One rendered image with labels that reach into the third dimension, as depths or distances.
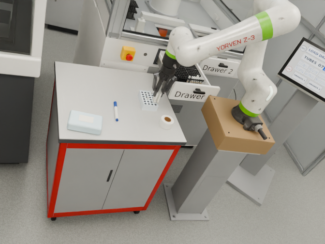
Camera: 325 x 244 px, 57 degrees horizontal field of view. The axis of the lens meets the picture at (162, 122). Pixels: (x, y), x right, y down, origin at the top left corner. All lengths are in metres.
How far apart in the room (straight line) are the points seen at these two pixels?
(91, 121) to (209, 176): 0.86
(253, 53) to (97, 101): 0.83
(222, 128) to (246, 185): 1.16
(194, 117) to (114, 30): 0.98
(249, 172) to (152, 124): 1.43
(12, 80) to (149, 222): 1.20
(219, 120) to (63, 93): 0.80
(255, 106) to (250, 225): 1.13
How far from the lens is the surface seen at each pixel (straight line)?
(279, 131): 2.51
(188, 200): 2.09
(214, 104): 1.70
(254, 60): 1.66
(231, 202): 2.52
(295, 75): 2.24
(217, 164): 1.83
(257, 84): 1.59
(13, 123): 1.88
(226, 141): 1.58
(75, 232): 1.97
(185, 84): 1.64
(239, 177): 2.68
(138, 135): 1.46
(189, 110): 2.29
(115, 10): 1.70
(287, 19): 1.37
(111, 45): 1.79
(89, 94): 1.60
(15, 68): 1.55
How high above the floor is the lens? 1.74
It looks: 38 degrees down
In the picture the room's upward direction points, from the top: 25 degrees clockwise
